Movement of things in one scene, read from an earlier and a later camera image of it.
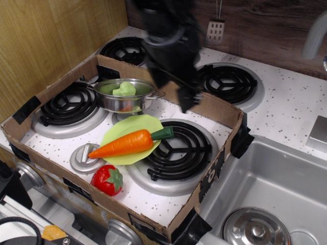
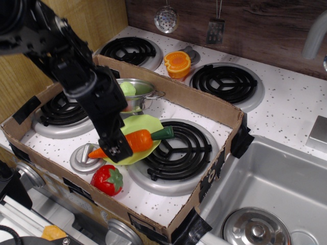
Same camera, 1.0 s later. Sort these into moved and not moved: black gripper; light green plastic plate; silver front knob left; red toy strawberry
Moved: black gripper
Not moved: light green plastic plate; red toy strawberry; silver front knob left
